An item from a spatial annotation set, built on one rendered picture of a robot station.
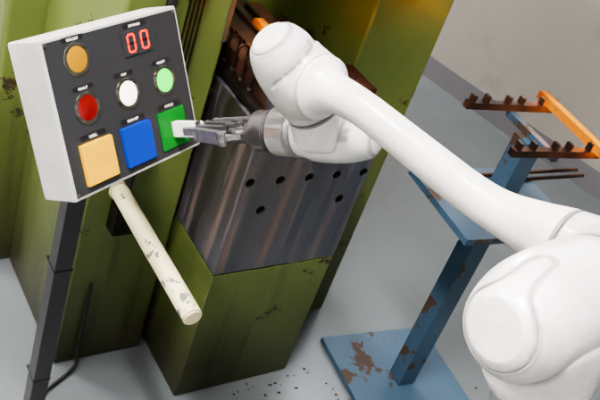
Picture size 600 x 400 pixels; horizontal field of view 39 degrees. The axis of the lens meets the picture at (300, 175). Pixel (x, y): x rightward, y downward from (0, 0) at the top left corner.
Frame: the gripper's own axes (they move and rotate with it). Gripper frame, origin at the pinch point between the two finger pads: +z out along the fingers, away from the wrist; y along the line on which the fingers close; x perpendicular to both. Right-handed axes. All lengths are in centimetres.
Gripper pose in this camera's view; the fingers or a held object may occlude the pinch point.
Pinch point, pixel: (187, 129)
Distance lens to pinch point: 164.9
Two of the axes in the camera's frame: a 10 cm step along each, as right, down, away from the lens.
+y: 5.4, -3.2, 7.8
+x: -1.4, -9.4, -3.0
